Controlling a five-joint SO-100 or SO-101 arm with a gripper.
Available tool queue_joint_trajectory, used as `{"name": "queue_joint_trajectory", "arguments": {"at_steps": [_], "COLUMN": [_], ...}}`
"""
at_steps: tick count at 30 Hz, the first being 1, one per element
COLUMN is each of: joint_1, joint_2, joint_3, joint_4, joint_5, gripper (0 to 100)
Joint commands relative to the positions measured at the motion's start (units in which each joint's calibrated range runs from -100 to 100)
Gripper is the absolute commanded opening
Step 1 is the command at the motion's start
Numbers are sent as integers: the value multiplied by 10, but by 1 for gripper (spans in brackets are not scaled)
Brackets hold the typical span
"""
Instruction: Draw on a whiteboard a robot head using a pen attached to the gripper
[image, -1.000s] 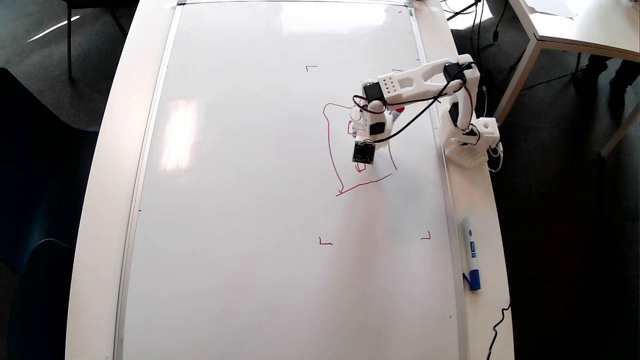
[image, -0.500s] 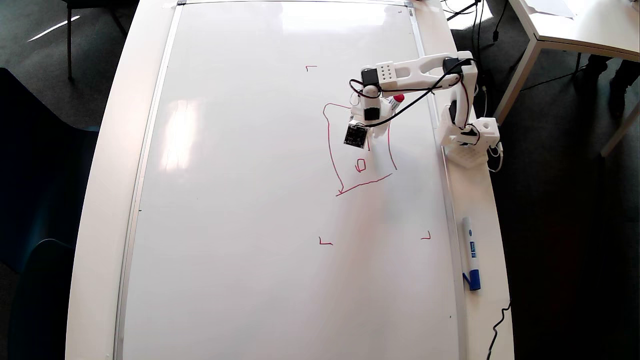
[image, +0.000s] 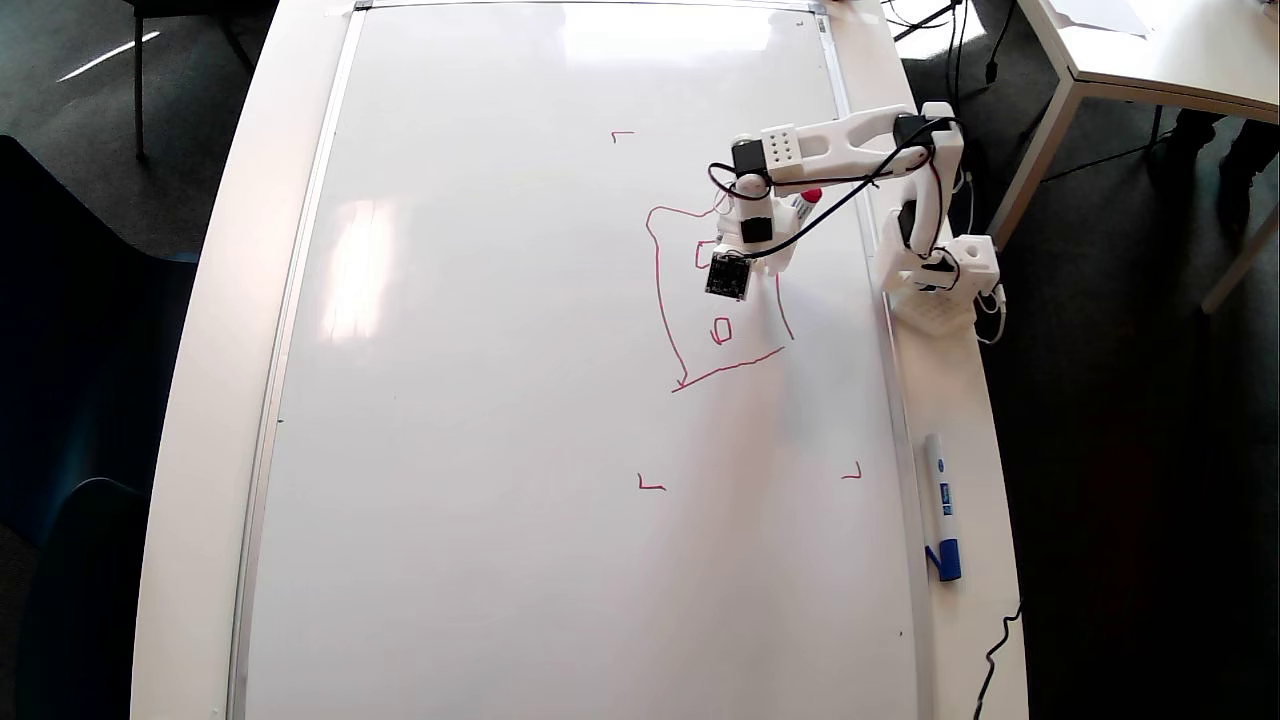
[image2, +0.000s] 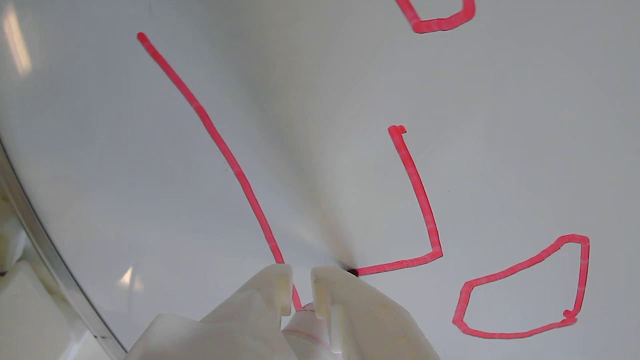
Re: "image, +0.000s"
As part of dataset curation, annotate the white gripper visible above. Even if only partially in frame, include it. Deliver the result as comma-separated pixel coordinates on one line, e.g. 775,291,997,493
716,173,801,278

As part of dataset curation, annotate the white honeycomb robot base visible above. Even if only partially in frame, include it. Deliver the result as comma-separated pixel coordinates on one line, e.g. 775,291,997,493
876,255,983,337

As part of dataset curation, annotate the blue capped whiteboard marker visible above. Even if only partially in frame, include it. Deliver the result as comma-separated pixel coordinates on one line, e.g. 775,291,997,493
920,432,964,583

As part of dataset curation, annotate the large white whiteboard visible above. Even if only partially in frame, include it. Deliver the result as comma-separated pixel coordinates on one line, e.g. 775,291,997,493
225,0,936,720

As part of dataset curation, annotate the white office table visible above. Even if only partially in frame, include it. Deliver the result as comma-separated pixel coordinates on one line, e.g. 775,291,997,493
1015,0,1280,196

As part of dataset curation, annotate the white furniture leg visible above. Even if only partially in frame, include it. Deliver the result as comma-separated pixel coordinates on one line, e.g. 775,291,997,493
1200,205,1280,316

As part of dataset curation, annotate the black metal chair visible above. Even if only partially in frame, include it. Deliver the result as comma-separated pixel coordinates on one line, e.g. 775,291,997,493
120,0,256,166

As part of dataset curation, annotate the dark blue chair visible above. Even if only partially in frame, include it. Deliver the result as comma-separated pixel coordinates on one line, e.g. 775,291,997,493
0,135,201,546
15,478,151,720

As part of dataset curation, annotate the black wrist camera board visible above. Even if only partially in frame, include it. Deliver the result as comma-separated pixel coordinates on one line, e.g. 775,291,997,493
704,252,753,302

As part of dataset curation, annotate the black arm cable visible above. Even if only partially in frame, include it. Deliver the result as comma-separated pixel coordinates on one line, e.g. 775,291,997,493
708,118,966,263

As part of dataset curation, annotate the white base cable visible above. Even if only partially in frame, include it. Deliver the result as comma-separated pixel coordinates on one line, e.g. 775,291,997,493
975,283,1007,346

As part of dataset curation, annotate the black floor cable with plug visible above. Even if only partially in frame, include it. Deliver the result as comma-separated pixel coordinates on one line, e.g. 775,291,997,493
983,0,1019,87

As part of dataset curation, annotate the thin black cable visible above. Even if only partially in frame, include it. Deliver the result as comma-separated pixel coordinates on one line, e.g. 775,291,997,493
972,600,1023,720

